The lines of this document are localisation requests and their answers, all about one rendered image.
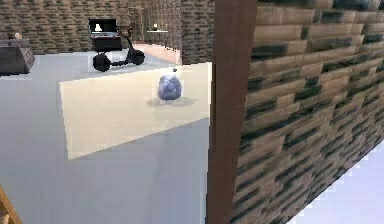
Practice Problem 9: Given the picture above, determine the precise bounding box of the black television set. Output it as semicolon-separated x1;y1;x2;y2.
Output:
88;17;119;36

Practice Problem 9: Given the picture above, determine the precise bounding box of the grey blue garbage bag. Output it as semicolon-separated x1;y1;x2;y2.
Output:
156;67;183;102

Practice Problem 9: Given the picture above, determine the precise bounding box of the brown room door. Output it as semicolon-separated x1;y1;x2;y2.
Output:
128;6;143;42

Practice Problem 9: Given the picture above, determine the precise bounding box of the black scooter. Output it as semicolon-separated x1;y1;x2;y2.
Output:
92;26;146;73

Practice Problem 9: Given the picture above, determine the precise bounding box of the brown door frame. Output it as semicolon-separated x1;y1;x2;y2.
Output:
205;0;258;224

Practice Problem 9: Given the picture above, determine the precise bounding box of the white small table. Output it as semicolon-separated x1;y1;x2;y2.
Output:
146;23;170;46

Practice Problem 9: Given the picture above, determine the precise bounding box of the light wooden furniture corner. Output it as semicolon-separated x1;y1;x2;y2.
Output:
0;185;22;224

